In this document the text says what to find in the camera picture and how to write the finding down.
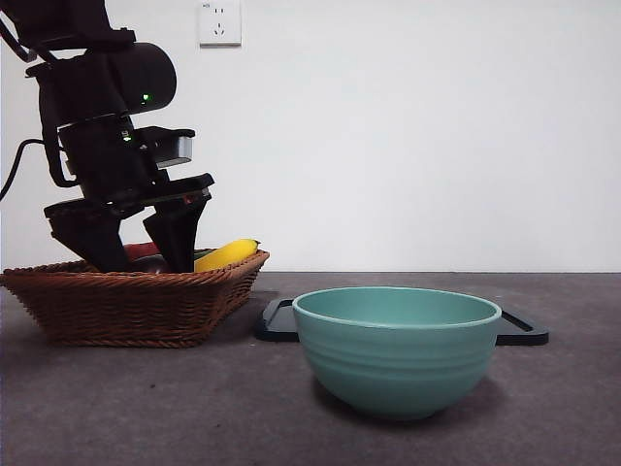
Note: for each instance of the teal ribbed bowl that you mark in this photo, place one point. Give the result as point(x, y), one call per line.
point(398, 369)

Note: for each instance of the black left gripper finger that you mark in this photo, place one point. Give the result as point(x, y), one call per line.
point(94, 242)
point(177, 233)

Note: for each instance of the red apple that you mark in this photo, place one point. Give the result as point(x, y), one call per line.
point(140, 250)

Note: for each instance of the yellow banana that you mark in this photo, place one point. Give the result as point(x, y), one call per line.
point(225, 253)

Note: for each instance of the black rectangular tray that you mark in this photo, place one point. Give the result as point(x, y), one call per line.
point(274, 330)

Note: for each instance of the brown wicker basket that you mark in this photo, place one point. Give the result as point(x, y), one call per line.
point(131, 310)

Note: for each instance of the white wall socket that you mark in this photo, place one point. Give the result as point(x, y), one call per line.
point(228, 36)

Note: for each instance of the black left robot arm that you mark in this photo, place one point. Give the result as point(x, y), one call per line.
point(140, 73)

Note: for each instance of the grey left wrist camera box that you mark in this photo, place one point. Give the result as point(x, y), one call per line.
point(177, 145)

